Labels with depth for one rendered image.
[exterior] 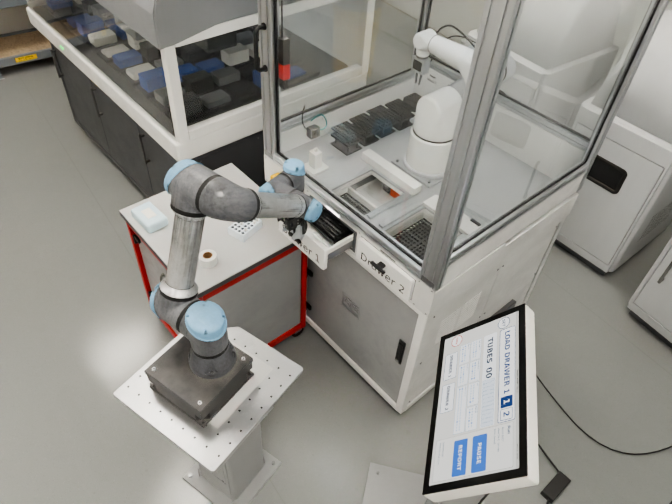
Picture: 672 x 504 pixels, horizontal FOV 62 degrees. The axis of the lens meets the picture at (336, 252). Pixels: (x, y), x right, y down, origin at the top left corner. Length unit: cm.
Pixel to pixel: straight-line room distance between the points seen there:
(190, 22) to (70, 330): 168
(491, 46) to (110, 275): 254
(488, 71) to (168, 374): 129
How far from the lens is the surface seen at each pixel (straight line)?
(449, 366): 175
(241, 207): 152
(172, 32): 246
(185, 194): 156
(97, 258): 354
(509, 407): 153
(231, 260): 231
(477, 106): 155
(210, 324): 169
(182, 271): 171
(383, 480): 260
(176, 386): 186
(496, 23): 147
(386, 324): 237
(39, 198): 408
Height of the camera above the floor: 242
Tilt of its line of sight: 45 degrees down
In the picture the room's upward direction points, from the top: 5 degrees clockwise
